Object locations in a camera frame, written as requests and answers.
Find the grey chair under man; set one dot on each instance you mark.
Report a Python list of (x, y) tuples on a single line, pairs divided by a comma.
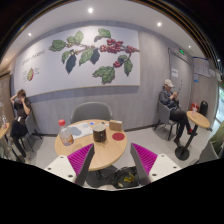
[(164, 116)]

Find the clear plastic bottle red cap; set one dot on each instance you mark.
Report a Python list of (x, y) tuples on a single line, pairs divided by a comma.
[(65, 133)]

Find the grey armchair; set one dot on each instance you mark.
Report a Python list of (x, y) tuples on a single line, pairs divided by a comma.
[(91, 110)]

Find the small round side table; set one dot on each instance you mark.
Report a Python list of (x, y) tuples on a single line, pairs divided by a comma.
[(182, 153)]

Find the wall notice board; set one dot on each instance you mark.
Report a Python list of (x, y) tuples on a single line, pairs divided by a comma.
[(201, 66)]

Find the round wooden table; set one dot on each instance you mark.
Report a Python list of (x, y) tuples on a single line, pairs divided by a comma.
[(106, 153)]

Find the black trash bin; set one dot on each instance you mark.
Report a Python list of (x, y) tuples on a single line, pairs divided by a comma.
[(203, 108)]

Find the brown cardboard box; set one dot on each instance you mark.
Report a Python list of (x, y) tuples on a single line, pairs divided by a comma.
[(115, 125)]

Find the grey door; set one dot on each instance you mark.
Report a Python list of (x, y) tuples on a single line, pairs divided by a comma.
[(181, 77)]

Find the seated man white cap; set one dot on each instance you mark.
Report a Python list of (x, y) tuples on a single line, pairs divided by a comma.
[(170, 99)]

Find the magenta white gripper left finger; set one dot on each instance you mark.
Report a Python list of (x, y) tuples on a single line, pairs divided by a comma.
[(73, 167)]

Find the dark brown mug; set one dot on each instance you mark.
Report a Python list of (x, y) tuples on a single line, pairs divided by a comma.
[(99, 133)]

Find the black bag on floor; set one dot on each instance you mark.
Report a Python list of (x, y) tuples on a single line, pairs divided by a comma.
[(126, 177)]

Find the red item on side table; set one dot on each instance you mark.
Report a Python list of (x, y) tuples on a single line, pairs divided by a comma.
[(194, 107)]

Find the grey chair far left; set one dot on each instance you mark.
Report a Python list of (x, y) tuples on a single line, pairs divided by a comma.
[(30, 125)]

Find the white printed paper sheet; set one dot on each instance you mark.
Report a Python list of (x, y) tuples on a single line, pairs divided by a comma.
[(80, 130)]

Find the red round coaster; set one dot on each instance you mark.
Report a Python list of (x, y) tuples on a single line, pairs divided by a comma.
[(118, 136)]

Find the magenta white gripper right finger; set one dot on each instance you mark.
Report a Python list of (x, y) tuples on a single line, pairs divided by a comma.
[(150, 166)]

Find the seated person in black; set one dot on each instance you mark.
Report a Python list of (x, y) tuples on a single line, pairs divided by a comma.
[(23, 107)]

